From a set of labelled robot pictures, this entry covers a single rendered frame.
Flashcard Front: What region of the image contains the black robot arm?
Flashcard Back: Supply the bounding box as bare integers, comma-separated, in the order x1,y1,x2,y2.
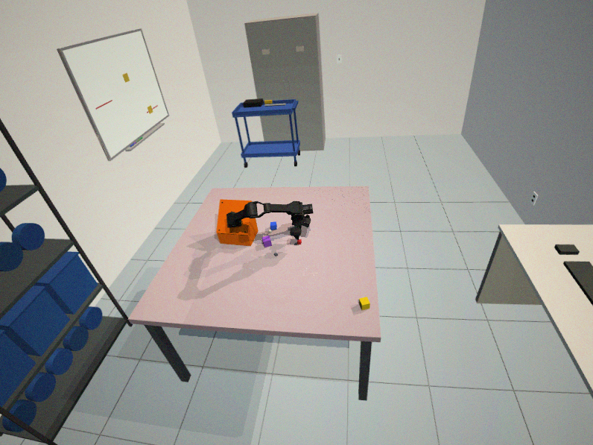
226,201,313,228

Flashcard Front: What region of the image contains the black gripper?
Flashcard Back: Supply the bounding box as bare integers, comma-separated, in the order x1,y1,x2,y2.
290,216,302,240

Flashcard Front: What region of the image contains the yellow block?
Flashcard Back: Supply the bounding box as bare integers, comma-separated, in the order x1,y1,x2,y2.
359,297,370,311

